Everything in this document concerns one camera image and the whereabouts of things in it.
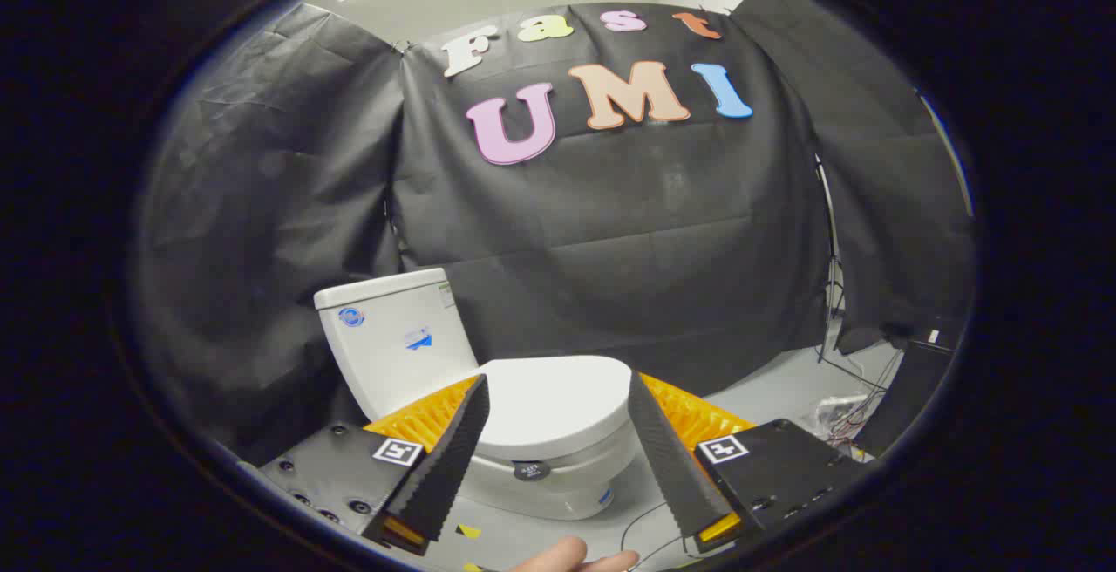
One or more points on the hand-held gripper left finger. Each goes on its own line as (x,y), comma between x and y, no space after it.
(449,459)

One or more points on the clear plastic bag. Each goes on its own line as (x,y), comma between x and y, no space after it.
(837,415)

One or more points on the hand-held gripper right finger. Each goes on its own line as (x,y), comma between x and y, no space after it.
(671,459)

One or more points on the black backdrop cloth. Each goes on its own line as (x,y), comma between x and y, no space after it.
(610,232)

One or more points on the thin metal stand pole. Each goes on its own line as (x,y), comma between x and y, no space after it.
(833,249)

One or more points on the white toilet lid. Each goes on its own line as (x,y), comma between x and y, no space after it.
(554,402)

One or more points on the white toilet tank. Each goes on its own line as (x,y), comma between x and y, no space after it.
(392,354)

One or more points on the black box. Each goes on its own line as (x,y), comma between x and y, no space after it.
(907,389)

